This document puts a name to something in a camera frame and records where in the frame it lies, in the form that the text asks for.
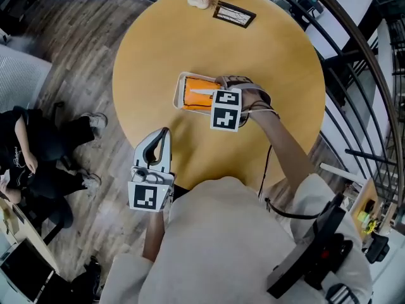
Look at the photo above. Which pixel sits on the person's black trousers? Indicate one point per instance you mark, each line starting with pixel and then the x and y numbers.
pixel 182 191

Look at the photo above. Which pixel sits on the person's right hand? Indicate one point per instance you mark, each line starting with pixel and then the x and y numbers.
pixel 256 101

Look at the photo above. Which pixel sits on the person's left forearm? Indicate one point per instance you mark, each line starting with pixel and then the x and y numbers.
pixel 153 236

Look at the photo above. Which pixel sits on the person's beige shirt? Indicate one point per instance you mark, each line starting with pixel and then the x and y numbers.
pixel 221 249

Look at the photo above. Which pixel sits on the wooden side table white legs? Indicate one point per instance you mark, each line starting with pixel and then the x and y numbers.
pixel 367 198

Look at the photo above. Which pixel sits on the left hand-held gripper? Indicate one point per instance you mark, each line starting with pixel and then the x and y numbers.
pixel 145 195

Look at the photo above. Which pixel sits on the black worn equipment pack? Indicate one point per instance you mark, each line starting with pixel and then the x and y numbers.
pixel 310 255

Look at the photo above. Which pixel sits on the person's right forearm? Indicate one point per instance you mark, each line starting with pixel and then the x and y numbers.
pixel 281 147

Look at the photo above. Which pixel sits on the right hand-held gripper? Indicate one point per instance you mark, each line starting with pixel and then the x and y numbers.
pixel 226 112

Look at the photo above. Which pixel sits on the green cup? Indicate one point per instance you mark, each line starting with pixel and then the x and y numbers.
pixel 363 215

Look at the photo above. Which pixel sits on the black picture frame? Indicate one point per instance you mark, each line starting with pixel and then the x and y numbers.
pixel 234 14

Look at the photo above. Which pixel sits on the orange and white packet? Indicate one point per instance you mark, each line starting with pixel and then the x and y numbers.
pixel 197 101

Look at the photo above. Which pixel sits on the white slatted cabinet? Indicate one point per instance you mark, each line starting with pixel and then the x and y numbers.
pixel 19 78

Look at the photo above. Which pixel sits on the black laptop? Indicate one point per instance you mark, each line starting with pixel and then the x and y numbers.
pixel 22 271

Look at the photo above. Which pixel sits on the round white desk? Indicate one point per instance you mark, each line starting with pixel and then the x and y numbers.
pixel 22 226

